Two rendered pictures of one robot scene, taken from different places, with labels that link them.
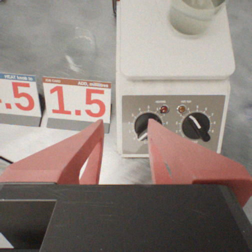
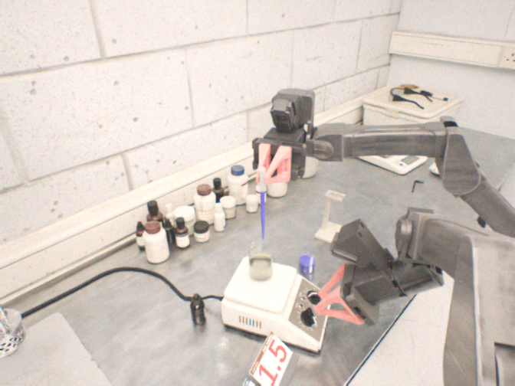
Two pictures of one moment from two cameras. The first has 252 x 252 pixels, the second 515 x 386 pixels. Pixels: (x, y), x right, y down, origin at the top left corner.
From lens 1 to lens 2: 57 cm
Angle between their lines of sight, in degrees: 55
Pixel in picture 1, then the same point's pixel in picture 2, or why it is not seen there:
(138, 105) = (295, 315)
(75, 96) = (269, 360)
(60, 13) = (178, 362)
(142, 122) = (305, 318)
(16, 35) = not seen: outside the picture
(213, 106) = (306, 284)
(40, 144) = not seen: outside the picture
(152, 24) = (256, 289)
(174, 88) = (292, 296)
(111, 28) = (213, 329)
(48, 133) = not seen: outside the picture
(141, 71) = (282, 302)
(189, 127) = (313, 299)
